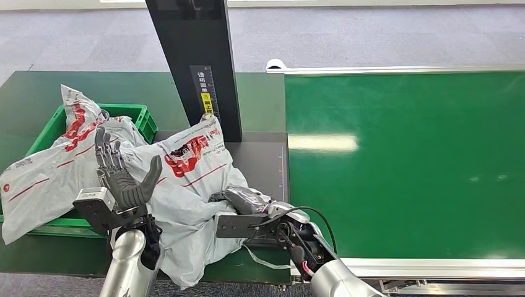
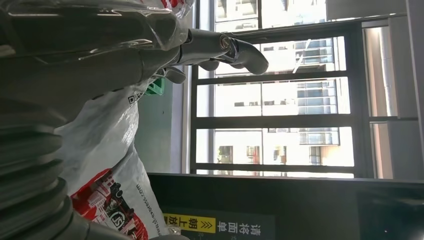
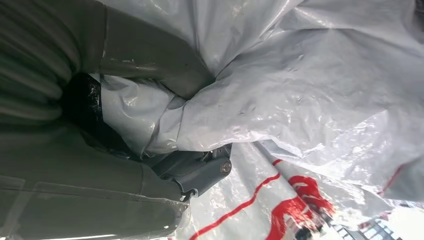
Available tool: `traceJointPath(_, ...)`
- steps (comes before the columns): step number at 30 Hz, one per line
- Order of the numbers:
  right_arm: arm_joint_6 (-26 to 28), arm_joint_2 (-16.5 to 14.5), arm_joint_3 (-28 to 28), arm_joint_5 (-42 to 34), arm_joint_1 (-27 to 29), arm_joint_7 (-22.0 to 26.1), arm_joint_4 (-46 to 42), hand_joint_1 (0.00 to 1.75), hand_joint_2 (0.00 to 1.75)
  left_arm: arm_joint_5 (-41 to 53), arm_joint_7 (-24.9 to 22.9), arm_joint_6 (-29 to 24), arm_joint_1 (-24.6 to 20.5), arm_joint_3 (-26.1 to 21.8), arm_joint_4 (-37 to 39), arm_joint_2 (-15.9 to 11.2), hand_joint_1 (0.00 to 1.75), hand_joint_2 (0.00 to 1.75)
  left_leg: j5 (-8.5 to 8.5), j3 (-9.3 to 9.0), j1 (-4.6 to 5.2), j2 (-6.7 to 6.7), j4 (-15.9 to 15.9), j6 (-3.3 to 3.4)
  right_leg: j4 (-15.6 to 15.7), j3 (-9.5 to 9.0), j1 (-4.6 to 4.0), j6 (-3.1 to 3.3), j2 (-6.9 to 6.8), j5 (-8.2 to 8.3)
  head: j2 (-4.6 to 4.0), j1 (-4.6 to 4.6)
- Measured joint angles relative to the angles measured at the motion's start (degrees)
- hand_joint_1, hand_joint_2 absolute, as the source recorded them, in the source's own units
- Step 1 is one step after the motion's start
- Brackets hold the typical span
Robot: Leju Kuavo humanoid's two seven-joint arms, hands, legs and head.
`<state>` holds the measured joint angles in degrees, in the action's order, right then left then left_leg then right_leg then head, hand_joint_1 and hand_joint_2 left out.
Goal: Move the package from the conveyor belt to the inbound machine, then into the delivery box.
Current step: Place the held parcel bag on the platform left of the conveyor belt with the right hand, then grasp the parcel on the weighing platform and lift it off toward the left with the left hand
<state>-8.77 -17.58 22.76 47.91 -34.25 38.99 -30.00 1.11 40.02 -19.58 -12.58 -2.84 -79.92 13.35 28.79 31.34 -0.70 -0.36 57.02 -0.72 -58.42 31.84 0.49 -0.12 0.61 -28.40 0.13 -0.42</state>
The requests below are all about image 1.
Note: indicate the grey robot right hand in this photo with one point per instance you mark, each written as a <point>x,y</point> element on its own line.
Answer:
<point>246,201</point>

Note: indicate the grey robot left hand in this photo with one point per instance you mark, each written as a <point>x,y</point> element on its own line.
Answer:
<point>123,186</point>

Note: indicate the white package with black logo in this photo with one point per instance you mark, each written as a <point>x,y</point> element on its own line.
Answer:
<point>192,192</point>

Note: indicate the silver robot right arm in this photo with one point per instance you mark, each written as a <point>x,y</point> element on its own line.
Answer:
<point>332,278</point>

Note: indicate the white package with red print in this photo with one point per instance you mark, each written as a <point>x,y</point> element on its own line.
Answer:
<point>45,180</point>

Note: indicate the white conveyor roller cap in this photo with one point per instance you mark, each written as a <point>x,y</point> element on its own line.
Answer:
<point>275,64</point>

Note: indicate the green conveyor belt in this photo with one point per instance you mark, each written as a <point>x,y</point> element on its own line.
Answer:
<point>410,172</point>

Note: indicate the green plastic crate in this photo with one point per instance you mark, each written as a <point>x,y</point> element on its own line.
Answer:
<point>139,117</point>

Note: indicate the black and yellow column label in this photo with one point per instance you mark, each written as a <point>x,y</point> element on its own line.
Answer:
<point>204,82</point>

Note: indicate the black scanner column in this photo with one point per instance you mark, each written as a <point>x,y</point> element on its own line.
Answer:
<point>192,37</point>

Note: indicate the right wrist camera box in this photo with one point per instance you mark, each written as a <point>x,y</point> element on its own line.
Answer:
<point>238,225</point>

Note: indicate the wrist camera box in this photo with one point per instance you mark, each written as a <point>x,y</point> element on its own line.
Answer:
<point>96,205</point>
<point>238,225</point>

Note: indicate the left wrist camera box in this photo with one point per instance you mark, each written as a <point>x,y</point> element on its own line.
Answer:
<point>96,205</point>

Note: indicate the black scanner base plate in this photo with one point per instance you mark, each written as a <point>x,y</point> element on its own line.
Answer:
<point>262,164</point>

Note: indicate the aluminium conveyor frame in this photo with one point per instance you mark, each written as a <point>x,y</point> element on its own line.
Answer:
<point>451,268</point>

